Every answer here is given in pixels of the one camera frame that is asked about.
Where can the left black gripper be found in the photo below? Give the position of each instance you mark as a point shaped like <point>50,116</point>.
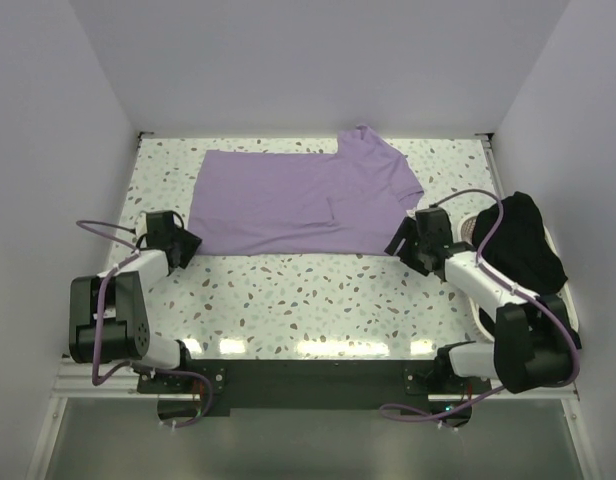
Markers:
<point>191,244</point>

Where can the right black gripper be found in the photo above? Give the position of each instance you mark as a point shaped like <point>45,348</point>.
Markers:
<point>408,231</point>

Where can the purple t shirt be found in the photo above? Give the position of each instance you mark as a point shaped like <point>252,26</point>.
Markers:
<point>349,202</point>

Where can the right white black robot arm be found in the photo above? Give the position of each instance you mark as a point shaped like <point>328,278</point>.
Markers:
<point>533,341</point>

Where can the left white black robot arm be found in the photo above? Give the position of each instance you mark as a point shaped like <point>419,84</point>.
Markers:
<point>108,318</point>

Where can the white laundry basket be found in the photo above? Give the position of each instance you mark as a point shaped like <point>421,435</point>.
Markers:
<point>484,324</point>

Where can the black t shirt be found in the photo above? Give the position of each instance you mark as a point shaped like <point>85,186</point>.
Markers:
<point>519,248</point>

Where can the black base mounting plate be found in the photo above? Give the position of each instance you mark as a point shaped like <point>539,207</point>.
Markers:
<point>366,384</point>

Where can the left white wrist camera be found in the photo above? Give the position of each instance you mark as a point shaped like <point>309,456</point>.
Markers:
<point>141,225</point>

